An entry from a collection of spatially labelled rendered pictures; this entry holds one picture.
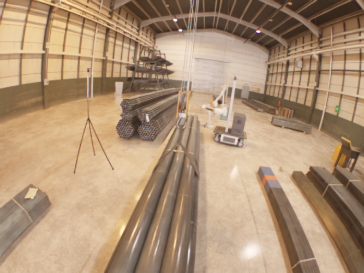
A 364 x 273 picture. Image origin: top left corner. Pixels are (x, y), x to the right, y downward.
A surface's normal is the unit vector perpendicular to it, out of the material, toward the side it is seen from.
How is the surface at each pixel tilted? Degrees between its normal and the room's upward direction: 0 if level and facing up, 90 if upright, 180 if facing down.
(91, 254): 0
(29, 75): 90
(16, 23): 90
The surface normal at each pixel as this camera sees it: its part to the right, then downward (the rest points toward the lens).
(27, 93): 0.98, 0.15
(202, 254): 0.11, -0.93
